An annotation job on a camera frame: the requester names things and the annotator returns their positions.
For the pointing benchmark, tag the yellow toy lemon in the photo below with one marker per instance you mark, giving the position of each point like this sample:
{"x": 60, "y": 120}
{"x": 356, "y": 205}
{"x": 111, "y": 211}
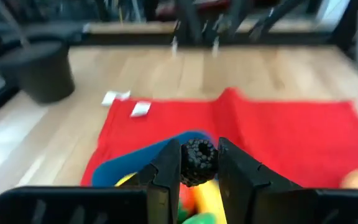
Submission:
{"x": 210, "y": 199}

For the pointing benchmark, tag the black aluminium table frame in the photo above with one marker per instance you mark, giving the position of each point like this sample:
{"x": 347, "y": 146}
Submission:
{"x": 120, "y": 39}

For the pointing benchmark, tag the green toy pear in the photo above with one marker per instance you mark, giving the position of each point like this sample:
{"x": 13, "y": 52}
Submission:
{"x": 200, "y": 219}

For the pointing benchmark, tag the black plant pot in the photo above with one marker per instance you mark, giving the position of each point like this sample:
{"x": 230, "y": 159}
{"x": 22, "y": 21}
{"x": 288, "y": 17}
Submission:
{"x": 39, "y": 71}

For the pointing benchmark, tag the black toy blackberry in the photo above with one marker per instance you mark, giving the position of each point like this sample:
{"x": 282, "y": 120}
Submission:
{"x": 199, "y": 161}

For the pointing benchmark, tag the blue plastic tupperware container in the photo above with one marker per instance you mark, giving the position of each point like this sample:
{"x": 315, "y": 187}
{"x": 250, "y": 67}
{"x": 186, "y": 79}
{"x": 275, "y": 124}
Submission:
{"x": 129, "y": 165}

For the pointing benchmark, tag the red toy strawberry green leaf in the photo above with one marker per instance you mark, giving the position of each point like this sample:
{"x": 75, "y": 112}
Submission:
{"x": 186, "y": 196}

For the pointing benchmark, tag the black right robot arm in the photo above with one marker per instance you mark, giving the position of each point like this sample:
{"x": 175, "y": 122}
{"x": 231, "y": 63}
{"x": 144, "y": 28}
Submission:
{"x": 194, "y": 25}

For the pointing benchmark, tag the white paper tag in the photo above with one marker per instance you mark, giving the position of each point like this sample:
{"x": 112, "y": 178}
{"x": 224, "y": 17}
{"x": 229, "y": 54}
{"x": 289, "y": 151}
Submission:
{"x": 115, "y": 97}
{"x": 140, "y": 109}

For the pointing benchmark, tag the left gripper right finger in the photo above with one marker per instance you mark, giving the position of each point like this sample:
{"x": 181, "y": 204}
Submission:
{"x": 275, "y": 202}

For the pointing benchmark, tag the red cloth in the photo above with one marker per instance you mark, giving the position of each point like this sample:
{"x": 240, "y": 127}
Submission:
{"x": 291, "y": 140}

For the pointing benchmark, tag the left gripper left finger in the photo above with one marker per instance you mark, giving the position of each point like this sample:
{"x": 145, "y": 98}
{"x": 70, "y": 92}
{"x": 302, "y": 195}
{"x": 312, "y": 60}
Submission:
{"x": 104, "y": 205}

